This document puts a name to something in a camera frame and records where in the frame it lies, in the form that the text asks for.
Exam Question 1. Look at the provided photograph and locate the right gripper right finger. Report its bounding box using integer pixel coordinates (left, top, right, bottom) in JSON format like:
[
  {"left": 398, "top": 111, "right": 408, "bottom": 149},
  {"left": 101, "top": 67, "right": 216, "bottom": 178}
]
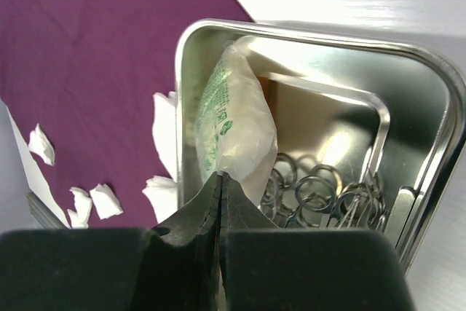
[{"left": 220, "top": 173, "right": 415, "bottom": 310}]

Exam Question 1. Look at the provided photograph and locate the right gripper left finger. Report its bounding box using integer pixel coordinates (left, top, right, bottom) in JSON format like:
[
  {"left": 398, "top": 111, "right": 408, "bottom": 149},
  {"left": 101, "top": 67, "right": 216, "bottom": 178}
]
[{"left": 1, "top": 174, "right": 222, "bottom": 310}]

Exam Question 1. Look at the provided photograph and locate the white gauze pad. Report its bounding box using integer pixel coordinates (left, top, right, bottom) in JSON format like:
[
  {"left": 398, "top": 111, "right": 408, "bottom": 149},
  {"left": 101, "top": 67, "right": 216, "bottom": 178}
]
[
  {"left": 151, "top": 91, "right": 178, "bottom": 181},
  {"left": 28, "top": 124, "right": 55, "bottom": 166},
  {"left": 142, "top": 176, "right": 178, "bottom": 223},
  {"left": 67, "top": 209, "right": 88, "bottom": 229},
  {"left": 90, "top": 184, "right": 123, "bottom": 220},
  {"left": 69, "top": 187, "right": 93, "bottom": 224}
]

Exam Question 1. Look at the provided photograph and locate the packaged gauze bag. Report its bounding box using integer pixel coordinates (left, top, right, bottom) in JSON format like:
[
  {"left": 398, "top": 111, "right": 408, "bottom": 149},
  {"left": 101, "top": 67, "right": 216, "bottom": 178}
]
[{"left": 195, "top": 36, "right": 277, "bottom": 205}]

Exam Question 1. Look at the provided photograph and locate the steel hemostat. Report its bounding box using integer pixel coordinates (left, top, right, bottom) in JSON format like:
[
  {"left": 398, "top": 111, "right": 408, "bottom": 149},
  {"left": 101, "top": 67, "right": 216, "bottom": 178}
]
[{"left": 258, "top": 153, "right": 299, "bottom": 228}]

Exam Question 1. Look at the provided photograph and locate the white gauze pad bottom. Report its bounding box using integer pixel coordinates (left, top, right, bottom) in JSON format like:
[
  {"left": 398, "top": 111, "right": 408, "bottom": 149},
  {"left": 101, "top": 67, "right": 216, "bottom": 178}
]
[{"left": 67, "top": 209, "right": 88, "bottom": 229}]

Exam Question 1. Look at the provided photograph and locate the stainless steel tray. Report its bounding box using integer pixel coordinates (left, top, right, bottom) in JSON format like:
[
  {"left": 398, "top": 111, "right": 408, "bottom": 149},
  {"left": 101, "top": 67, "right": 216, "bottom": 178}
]
[{"left": 175, "top": 20, "right": 465, "bottom": 268}]

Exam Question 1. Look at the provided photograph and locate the purple cloth drape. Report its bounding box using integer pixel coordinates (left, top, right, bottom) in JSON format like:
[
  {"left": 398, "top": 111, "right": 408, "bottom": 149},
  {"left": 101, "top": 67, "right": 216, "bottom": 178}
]
[{"left": 1, "top": 0, "right": 249, "bottom": 227}]

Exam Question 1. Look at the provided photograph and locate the aluminium rail frame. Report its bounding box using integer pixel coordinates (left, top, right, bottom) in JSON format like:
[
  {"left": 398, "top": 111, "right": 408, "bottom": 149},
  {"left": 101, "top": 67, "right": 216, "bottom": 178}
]
[{"left": 26, "top": 192, "right": 67, "bottom": 229}]

